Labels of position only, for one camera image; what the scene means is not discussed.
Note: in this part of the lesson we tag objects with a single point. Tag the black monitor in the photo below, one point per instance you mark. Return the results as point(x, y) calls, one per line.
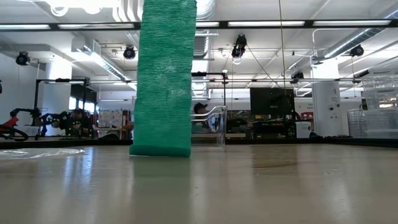
point(273, 105)

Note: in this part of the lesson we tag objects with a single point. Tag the person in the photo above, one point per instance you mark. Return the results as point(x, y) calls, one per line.
point(200, 109)
point(74, 121)

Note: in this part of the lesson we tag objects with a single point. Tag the teal green bandage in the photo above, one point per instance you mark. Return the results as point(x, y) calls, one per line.
point(164, 93)

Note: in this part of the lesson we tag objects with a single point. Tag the clear plastic container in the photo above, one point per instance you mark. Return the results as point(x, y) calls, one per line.
point(217, 124)

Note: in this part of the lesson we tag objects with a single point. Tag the stacked clear plastic containers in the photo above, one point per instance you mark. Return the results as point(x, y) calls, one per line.
point(379, 121)

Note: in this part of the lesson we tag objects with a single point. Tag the clear plastic bag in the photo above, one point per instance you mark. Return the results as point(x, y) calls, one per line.
point(37, 153)

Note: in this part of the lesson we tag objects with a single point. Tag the black ceiling spotlight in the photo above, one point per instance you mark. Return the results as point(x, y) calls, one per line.
point(129, 53)
point(357, 51)
point(239, 46)
point(22, 58)

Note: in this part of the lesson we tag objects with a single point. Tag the white appliance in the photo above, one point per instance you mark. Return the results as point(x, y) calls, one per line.
point(303, 130)

